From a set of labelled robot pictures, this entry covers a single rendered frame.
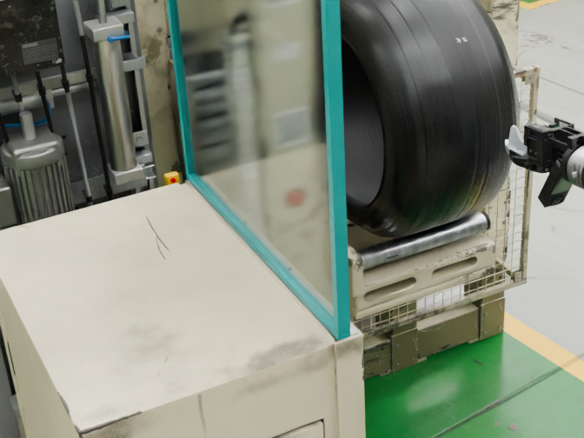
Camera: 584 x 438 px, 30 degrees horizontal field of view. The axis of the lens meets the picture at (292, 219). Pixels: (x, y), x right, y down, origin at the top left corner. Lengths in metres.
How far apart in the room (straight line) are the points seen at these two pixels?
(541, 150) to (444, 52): 0.30
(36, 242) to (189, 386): 0.47
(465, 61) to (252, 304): 0.80
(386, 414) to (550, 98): 2.41
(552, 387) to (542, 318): 0.36
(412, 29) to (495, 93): 0.21
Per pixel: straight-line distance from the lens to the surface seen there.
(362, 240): 2.58
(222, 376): 1.42
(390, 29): 2.13
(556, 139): 1.98
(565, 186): 2.02
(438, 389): 3.41
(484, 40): 2.19
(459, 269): 2.45
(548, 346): 3.61
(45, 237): 1.78
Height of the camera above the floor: 2.14
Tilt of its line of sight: 30 degrees down
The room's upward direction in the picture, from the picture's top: 4 degrees counter-clockwise
